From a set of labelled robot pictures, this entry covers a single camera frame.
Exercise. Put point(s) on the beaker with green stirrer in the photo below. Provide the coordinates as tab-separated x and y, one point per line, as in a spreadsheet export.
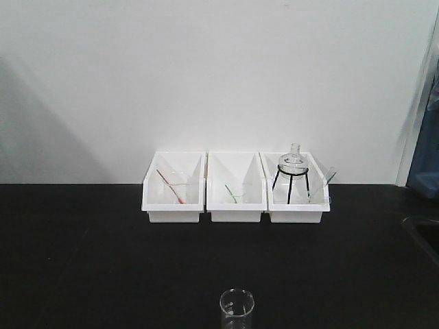
238	193

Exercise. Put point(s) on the left white plastic bin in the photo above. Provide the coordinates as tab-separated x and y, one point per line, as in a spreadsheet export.
191	162

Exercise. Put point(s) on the beaker with red stirrer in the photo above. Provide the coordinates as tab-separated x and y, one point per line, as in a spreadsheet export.
175	187

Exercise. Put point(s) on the blue object at right edge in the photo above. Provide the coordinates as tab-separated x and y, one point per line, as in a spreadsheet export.
423	175

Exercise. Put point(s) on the clear glass beaker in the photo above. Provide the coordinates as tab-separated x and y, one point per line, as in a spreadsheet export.
236	307

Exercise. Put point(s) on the clear glass test tube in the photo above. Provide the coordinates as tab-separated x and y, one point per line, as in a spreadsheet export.
330	174

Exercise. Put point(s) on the black wire tripod stand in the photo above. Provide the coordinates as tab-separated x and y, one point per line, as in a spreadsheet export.
291	181

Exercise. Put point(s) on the right white plastic bin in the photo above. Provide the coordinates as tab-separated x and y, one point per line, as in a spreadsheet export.
302	209

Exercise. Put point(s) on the round glass flask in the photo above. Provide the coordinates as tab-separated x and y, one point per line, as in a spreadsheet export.
293	162

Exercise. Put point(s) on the white plastic bin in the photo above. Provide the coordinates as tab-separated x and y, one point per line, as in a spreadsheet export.
233	167
191	162
302	209

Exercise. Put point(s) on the middle white plastic bin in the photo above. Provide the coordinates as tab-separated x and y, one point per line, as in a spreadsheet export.
233	167

